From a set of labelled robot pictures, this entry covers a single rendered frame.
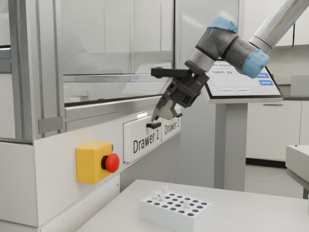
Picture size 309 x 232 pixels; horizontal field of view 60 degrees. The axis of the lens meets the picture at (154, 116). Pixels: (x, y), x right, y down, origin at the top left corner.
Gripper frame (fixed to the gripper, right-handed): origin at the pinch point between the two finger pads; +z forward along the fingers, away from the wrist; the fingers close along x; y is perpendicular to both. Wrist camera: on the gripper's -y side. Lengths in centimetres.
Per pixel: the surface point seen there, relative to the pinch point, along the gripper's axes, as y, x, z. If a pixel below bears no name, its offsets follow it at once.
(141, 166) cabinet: 6.2, -0.6, 16.0
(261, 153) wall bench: 84, 278, 33
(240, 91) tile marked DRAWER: 17, 82, -20
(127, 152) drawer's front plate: 2.5, -14.5, 8.8
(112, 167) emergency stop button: 6.1, -34.5, 3.4
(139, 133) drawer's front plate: 0.8, -6.9, 5.1
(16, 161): -4.9, -46.9, 6.8
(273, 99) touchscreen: 35, 94, -27
